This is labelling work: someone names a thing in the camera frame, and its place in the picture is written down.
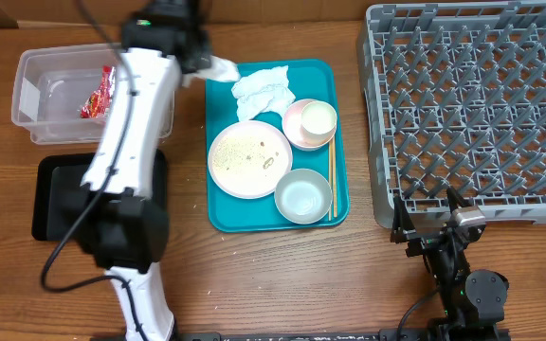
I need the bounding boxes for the white napkin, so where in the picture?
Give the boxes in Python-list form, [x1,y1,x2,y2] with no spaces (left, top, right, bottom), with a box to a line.
[182,56,296,121]

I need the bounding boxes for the grey-blue bowl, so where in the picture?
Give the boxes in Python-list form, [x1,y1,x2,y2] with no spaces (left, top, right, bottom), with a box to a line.
[274,169,333,224]

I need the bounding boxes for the wooden chopstick left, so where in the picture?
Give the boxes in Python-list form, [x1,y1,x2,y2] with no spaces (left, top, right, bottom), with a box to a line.
[328,137,334,221]

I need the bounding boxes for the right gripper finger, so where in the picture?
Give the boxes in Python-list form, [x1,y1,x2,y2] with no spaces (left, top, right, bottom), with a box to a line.
[446,187,470,212]
[392,195,415,233]

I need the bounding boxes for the large white plate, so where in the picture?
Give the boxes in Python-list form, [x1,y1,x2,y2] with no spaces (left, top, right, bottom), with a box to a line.
[208,120,293,199]

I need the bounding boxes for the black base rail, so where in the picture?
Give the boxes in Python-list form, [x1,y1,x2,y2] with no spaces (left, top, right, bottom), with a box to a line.
[90,329,511,341]

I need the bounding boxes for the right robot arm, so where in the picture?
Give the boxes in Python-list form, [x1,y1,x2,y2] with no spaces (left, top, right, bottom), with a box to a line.
[391,188,510,340]

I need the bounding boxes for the clear plastic bin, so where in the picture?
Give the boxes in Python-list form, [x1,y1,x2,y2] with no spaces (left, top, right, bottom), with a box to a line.
[10,42,175,146]

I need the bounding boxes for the wooden chopstick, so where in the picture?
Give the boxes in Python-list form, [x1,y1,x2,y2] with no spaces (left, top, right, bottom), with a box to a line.
[328,137,334,221]
[329,136,337,219]

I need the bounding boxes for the pink bowl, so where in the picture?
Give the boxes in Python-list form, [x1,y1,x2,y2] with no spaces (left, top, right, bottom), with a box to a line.
[282,99,331,151]

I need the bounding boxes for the black plastic tray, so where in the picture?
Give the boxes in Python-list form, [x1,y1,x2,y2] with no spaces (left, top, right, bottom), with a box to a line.
[32,151,170,248]

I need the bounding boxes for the wooden chopstick right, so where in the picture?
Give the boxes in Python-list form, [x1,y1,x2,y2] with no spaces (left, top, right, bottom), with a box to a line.
[329,136,337,219]

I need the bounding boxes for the grey dishwasher rack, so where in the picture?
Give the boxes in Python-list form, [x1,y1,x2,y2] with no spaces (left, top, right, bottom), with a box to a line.
[356,1,546,227]

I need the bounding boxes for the teal serving tray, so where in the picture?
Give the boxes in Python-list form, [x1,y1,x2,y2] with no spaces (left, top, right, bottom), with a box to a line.
[205,59,351,233]

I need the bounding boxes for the red snack wrapper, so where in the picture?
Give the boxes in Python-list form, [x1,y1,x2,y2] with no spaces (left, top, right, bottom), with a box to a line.
[80,65,116,118]

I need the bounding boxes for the white cup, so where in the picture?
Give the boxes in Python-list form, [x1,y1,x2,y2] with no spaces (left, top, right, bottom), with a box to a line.
[300,100,337,145]

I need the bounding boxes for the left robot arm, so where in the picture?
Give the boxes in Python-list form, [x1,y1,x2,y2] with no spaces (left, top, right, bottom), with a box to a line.
[62,1,212,340]

